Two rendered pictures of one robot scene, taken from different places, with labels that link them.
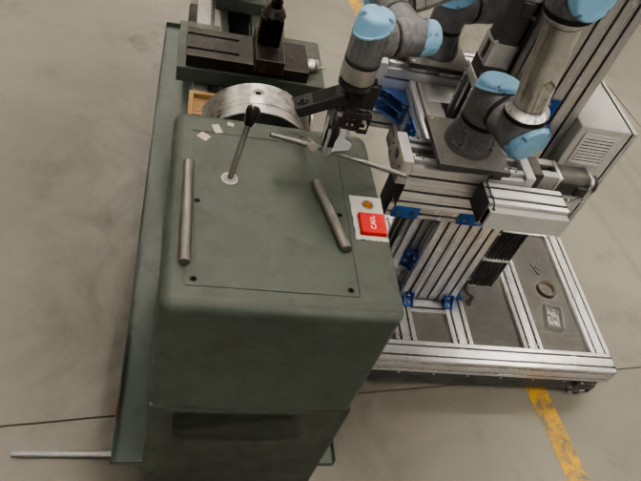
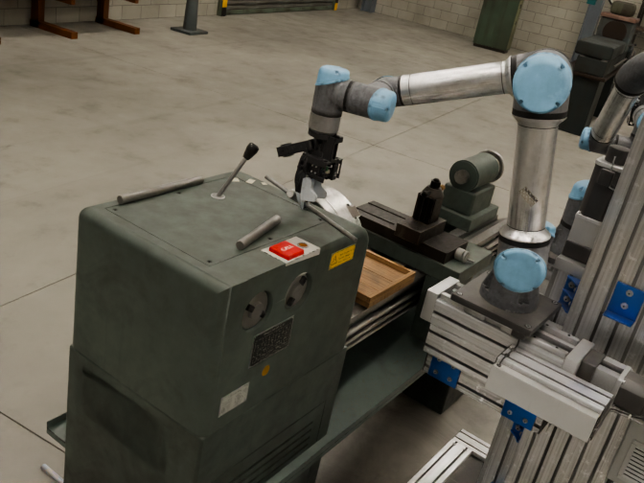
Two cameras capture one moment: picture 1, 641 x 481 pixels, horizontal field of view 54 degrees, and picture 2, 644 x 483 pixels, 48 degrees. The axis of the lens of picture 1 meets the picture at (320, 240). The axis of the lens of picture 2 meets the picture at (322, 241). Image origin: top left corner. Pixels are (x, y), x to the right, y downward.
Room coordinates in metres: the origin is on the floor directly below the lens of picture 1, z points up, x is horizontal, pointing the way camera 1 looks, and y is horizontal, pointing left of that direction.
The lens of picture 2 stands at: (0.14, -1.33, 1.99)
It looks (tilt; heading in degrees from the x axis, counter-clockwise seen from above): 24 degrees down; 52
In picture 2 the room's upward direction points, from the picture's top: 12 degrees clockwise
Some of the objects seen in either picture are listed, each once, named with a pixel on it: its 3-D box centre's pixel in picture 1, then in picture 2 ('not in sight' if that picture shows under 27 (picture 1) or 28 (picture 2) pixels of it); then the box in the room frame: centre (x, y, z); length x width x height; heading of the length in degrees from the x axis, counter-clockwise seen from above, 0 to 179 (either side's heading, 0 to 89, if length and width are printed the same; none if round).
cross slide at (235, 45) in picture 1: (248, 54); (406, 230); (1.96, 0.48, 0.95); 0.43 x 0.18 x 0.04; 110
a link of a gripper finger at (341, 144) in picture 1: (338, 145); (308, 195); (1.15, 0.04, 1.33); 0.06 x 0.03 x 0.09; 110
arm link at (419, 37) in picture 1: (408, 32); (372, 101); (1.24, -0.02, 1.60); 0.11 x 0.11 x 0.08; 37
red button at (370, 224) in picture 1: (371, 225); (286, 251); (1.02, -0.10, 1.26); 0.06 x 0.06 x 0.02; 20
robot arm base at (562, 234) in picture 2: (440, 36); (575, 237); (2.06, -0.14, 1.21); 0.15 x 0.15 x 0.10
